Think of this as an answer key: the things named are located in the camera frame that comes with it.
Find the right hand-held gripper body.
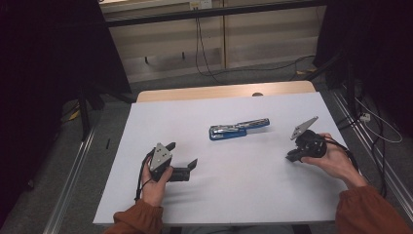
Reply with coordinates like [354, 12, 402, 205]
[289, 115, 328, 160]

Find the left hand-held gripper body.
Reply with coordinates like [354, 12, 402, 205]
[149, 142, 176, 183]

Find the blue stapler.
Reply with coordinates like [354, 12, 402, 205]
[208, 117, 271, 141]

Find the person's right hand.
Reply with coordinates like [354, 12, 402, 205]
[301, 132, 369, 190]

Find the person's left hand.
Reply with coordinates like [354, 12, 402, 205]
[140, 162, 174, 208]

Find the white table sheet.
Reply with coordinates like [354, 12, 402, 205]
[93, 92, 349, 226]

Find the black metal stand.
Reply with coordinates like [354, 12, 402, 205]
[303, 52, 358, 121]
[76, 81, 137, 142]

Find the yellow floor tape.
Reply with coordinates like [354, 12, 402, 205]
[66, 108, 81, 122]
[295, 66, 318, 76]

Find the black curtain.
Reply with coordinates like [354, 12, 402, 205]
[313, 0, 413, 137]
[0, 0, 132, 228]

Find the black metal crossbar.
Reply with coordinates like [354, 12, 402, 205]
[104, 0, 327, 28]

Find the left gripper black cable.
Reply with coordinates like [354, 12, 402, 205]
[134, 147, 157, 203]

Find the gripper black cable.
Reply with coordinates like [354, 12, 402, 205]
[134, 147, 157, 203]
[319, 136, 360, 174]

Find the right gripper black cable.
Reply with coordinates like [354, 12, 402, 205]
[319, 136, 360, 174]

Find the black floor cable bundle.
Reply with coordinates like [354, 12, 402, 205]
[335, 97, 389, 199]

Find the white cable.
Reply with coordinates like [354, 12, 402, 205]
[355, 97, 403, 144]

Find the black power cable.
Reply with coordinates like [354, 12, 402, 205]
[196, 9, 228, 86]
[194, 9, 317, 79]

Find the aluminium floor rail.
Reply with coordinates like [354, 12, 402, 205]
[330, 89, 413, 222]
[42, 128, 96, 234]

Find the white wall socket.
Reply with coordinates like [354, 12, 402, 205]
[189, 0, 213, 10]

